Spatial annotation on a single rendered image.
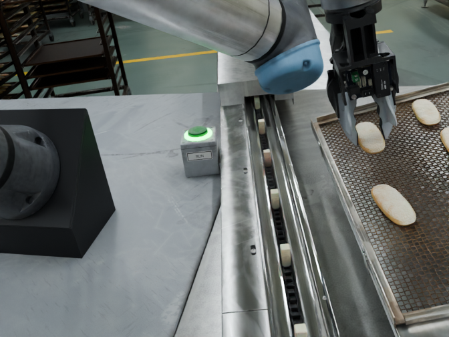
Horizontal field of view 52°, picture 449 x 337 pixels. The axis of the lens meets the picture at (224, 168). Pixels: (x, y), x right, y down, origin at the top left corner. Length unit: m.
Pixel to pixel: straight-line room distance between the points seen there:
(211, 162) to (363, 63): 0.40
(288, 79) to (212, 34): 0.12
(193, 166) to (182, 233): 0.18
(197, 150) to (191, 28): 0.50
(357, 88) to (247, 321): 0.33
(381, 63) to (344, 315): 0.32
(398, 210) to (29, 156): 0.53
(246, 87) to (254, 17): 0.66
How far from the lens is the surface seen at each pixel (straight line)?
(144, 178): 0.95
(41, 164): 0.75
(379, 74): 0.63
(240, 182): 0.81
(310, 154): 0.96
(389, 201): 0.68
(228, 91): 1.11
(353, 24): 0.60
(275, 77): 0.50
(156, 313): 0.66
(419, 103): 0.92
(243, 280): 0.62
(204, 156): 0.90
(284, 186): 0.81
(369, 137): 0.73
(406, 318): 0.54
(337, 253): 0.72
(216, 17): 0.42
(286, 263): 0.66
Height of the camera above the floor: 1.29
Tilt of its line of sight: 30 degrees down
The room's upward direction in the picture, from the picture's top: 7 degrees counter-clockwise
